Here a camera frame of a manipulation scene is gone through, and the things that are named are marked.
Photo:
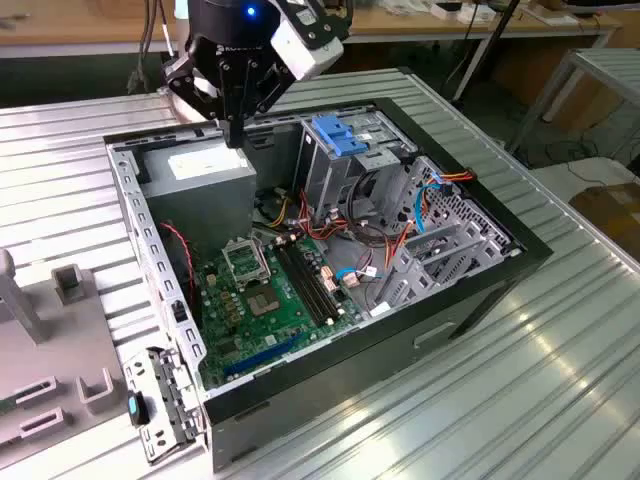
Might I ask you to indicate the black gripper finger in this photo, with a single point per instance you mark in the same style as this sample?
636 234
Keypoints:
200 90
267 85

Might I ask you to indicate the metal disk bay cage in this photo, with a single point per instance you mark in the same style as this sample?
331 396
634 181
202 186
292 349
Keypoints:
492 245

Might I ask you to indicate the blue plastic drive latch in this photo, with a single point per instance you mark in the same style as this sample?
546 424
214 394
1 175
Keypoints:
340 137

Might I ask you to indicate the metal optical drive cage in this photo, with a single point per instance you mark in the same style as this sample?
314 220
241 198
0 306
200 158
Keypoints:
325 175

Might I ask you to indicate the grey power supply unit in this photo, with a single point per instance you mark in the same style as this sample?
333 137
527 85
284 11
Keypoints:
200 200

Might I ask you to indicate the wooden desk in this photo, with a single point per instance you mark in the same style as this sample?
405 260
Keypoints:
75 25

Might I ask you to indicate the small white box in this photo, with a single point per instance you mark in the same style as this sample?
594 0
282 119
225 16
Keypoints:
480 15
447 11

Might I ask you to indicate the black RAM slot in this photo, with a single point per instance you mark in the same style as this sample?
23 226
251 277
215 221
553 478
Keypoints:
314 279
322 276
306 281
298 284

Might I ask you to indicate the CPU socket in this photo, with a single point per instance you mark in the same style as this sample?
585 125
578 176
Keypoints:
262 302

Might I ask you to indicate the green motherboard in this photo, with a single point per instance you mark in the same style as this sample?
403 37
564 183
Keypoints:
235 320

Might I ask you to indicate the black stand pole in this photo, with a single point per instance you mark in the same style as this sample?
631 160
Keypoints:
506 15

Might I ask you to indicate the blue expansion slot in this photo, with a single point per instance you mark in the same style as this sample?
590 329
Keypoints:
260 356

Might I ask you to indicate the grey parts rack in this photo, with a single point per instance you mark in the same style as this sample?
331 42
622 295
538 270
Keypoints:
50 340

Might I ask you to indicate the black open PC case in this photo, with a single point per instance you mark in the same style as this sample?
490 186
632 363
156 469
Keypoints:
350 370

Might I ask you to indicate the black clip with blue tab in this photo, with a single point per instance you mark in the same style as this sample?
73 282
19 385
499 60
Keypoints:
135 407

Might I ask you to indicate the brown cardboard box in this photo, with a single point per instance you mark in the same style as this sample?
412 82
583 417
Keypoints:
615 215

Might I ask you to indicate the green circuit card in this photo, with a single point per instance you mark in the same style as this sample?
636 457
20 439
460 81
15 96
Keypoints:
5 406

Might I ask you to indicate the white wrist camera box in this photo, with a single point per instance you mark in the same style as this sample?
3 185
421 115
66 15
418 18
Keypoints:
305 52

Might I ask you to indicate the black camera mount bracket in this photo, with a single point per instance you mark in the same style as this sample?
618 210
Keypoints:
325 22

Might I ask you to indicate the metal slot retainer bracket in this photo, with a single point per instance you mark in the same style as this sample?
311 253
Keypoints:
150 440

